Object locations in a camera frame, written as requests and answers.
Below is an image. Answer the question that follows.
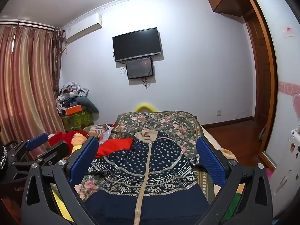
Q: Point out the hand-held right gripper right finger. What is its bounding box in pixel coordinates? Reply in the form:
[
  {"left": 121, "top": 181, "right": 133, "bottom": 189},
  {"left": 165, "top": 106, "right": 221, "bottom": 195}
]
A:
[{"left": 196, "top": 136, "right": 274, "bottom": 225}]

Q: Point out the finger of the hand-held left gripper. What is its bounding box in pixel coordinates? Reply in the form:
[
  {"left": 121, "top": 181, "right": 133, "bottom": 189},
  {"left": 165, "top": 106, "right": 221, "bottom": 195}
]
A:
[
  {"left": 14, "top": 142, "right": 71, "bottom": 169},
  {"left": 9, "top": 133, "right": 49, "bottom": 162}
]

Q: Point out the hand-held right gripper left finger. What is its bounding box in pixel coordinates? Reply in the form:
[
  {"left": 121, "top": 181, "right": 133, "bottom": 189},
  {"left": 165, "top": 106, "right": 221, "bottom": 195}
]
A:
[{"left": 21, "top": 136, "right": 100, "bottom": 225}]

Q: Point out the navy patterned zip jacket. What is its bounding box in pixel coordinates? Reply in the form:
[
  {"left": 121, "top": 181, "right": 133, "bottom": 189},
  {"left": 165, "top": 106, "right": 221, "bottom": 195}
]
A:
[{"left": 83, "top": 129, "right": 210, "bottom": 225}]

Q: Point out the pile of clothes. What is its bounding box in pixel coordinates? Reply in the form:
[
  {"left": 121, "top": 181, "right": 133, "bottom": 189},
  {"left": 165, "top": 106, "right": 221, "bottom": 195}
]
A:
[{"left": 56, "top": 82, "right": 100, "bottom": 116}]

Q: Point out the red plush bird toy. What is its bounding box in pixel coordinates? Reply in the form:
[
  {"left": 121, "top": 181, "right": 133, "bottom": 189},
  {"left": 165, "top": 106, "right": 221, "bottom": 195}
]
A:
[{"left": 48, "top": 130, "right": 91, "bottom": 155}]

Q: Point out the beige printed blanket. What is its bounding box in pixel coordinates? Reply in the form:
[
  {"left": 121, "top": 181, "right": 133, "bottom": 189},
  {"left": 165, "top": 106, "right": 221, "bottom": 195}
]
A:
[{"left": 199, "top": 124, "right": 244, "bottom": 221}]

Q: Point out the black studded cloth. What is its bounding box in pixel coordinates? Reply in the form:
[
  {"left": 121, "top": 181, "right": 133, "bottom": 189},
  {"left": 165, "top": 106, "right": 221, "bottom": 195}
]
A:
[{"left": 0, "top": 145, "right": 8, "bottom": 184}]

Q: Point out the striped patterned cloth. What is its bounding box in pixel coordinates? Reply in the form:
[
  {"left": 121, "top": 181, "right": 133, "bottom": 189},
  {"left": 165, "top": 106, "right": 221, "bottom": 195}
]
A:
[{"left": 83, "top": 124, "right": 113, "bottom": 142}]

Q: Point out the red garment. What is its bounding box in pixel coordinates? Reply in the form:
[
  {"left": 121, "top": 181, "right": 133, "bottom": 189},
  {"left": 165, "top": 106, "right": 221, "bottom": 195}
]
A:
[{"left": 95, "top": 138, "right": 134, "bottom": 158}]

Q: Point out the orange box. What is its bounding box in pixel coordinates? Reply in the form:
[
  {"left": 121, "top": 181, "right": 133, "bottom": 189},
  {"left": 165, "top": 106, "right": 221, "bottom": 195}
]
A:
[{"left": 65, "top": 105, "right": 83, "bottom": 116}]

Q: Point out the yellow garment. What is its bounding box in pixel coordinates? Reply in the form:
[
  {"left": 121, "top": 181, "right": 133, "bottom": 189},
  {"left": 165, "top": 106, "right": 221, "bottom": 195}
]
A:
[{"left": 50, "top": 145, "right": 82, "bottom": 219}]

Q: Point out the green floral blanket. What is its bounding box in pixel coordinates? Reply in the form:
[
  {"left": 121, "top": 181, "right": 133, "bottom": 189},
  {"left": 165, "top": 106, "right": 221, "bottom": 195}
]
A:
[{"left": 75, "top": 111, "right": 215, "bottom": 201}]

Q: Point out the striped pink curtain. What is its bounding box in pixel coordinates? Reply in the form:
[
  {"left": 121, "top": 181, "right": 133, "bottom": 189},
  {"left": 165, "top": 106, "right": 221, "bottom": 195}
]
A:
[{"left": 0, "top": 20, "right": 65, "bottom": 144}]

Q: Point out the white sticker-covered cabinet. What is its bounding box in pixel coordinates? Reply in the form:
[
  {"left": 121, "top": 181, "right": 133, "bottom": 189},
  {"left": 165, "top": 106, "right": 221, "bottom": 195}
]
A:
[{"left": 267, "top": 127, "right": 300, "bottom": 218}]

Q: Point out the yellow round object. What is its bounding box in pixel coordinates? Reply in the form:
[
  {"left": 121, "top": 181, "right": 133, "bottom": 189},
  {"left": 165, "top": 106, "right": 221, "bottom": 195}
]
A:
[{"left": 134, "top": 103, "right": 157, "bottom": 113}]

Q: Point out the brown curtain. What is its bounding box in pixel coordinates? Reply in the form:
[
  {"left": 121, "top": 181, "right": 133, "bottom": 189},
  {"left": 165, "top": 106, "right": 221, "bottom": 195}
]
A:
[{"left": 52, "top": 27, "right": 65, "bottom": 92}]

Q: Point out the wooden door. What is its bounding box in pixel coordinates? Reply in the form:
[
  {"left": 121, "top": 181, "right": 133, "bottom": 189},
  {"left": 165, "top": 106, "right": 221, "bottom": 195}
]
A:
[{"left": 242, "top": 14, "right": 266, "bottom": 127}]

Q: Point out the small black monitor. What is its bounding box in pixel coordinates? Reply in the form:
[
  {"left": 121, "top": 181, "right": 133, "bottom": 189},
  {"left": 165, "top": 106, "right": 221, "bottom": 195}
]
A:
[{"left": 126, "top": 57, "right": 154, "bottom": 80}]

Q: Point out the white air conditioner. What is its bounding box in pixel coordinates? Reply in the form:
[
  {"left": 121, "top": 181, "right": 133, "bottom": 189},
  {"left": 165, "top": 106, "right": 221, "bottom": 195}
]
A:
[{"left": 63, "top": 13, "right": 103, "bottom": 44}]

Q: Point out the white wardrobe door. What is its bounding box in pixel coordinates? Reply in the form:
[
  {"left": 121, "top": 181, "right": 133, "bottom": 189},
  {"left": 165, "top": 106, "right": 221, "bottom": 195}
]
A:
[{"left": 245, "top": 0, "right": 300, "bottom": 160}]

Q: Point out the black cable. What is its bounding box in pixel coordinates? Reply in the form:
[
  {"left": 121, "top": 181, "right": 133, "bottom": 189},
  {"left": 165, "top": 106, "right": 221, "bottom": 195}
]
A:
[{"left": 142, "top": 69, "right": 152, "bottom": 89}]

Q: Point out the black wall television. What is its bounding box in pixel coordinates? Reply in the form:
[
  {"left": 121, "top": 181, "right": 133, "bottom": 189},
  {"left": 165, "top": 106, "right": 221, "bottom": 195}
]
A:
[{"left": 112, "top": 27, "right": 163, "bottom": 62}]

